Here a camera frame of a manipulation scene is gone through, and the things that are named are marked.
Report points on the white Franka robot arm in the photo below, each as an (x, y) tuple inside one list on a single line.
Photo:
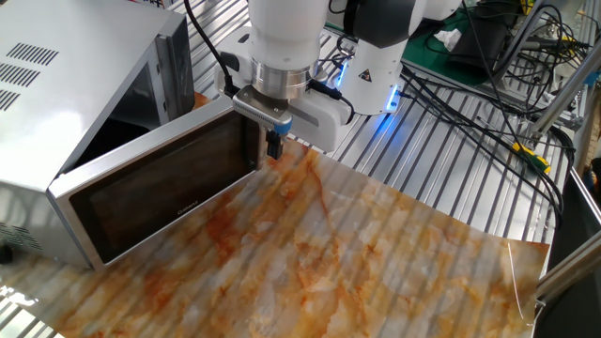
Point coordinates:
[(375, 70)]

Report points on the green mat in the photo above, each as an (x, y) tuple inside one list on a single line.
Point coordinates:
[(422, 54)]

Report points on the orange marble pattern mat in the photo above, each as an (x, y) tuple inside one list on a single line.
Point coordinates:
[(305, 253)]

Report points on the aluminium frame bar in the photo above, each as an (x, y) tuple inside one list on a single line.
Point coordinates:
[(570, 270)]

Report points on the silver wrist camera, blue end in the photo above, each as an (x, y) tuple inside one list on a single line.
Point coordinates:
[(263, 110)]

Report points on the black bin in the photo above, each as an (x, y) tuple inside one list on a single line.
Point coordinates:
[(575, 225)]

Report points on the crumpled white tissue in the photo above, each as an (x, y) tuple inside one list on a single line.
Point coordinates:
[(447, 38)]

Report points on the silver microwave oven body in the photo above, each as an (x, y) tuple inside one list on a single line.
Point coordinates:
[(56, 94)]

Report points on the black bag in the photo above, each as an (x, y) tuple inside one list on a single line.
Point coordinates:
[(479, 42)]

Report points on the dark glass microwave door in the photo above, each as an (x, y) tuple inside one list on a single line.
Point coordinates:
[(155, 183)]

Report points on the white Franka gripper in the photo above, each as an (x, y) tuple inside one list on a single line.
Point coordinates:
[(324, 122)]

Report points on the yellow green screwdriver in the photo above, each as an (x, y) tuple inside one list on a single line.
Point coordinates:
[(533, 157)]

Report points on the aluminium frame post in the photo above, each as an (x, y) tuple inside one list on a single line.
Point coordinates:
[(563, 96)]

